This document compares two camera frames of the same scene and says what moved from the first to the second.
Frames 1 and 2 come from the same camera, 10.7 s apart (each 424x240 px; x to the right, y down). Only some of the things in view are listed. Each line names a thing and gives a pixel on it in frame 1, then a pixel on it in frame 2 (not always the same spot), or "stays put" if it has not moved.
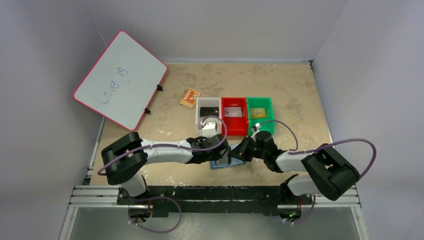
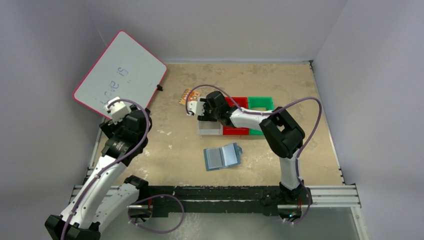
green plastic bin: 260,109 stays put
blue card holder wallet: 223,162 stays put
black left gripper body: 213,157 → 110,128
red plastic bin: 234,111 stays put
